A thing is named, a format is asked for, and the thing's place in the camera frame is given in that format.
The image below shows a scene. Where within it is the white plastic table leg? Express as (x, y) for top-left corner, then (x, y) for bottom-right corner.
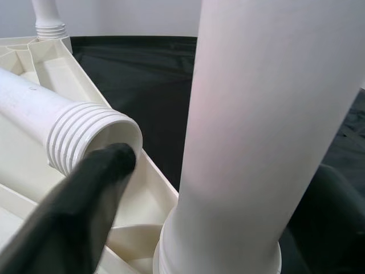
(30, 0), (68, 39)
(152, 0), (365, 274)
(0, 68), (144, 177)

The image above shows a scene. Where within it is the white plastic table top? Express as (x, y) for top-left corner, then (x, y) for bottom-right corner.
(0, 35), (180, 274)

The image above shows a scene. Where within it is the black tablecloth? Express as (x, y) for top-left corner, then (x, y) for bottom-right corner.
(68, 35), (365, 195)

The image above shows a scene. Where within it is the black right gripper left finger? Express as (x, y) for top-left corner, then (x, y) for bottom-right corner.
(0, 142), (137, 274)

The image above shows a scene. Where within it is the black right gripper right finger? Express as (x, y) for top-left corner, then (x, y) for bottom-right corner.
(280, 163), (365, 274)

